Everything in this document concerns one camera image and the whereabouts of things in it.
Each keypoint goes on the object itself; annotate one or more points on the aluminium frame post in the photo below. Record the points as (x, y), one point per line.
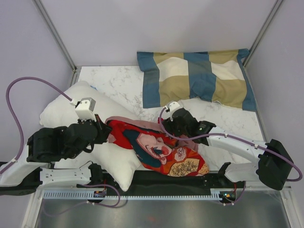
(54, 32)
(262, 32)

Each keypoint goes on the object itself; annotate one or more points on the right aluminium frame post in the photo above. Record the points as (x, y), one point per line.
(262, 32)

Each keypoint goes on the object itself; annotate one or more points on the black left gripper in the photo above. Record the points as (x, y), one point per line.
(105, 131)

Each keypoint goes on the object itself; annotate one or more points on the aluminium front rail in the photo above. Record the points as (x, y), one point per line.
(263, 188)

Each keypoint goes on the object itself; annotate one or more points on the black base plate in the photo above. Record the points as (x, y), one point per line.
(154, 183)

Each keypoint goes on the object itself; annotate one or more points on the white slotted cable duct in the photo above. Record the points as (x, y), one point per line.
(94, 195)

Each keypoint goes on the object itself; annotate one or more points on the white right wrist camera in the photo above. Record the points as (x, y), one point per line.
(172, 106)

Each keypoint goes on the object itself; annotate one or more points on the left aluminium frame post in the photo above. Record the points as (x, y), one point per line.
(54, 32)

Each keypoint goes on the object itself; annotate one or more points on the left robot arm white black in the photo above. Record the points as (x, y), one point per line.
(32, 169)

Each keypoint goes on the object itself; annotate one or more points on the red patterned pillowcase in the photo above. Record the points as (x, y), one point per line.
(155, 149)

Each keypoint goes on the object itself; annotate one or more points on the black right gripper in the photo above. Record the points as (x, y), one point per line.
(168, 124)

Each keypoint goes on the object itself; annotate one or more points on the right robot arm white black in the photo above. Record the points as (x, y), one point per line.
(268, 162)

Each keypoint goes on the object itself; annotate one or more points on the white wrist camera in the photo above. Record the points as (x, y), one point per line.
(84, 108)
(172, 106)

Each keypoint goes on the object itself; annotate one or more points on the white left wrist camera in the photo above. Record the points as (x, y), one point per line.
(84, 108)

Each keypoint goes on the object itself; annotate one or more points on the blue beige checkered pillow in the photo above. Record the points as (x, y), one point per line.
(215, 76)

